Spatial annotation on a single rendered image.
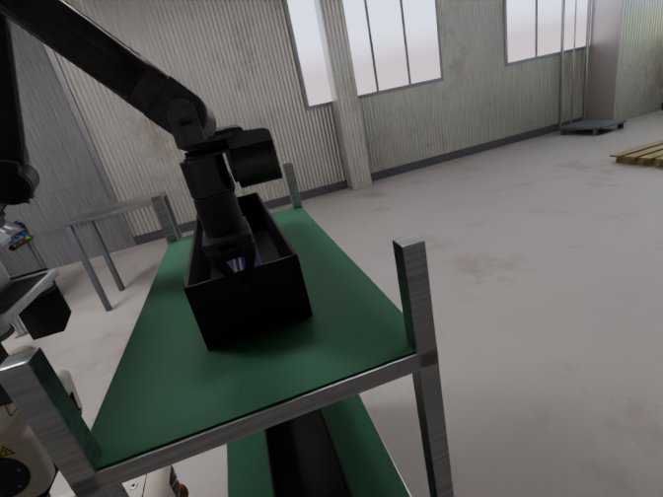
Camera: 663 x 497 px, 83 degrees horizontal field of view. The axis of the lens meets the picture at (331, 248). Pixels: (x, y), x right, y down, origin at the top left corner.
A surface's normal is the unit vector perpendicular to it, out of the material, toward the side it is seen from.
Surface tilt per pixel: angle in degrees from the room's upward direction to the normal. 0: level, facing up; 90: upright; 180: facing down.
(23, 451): 90
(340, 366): 0
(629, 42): 90
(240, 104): 90
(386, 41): 90
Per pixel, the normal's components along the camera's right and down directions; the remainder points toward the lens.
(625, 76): 0.29, 0.30
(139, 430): -0.20, -0.91
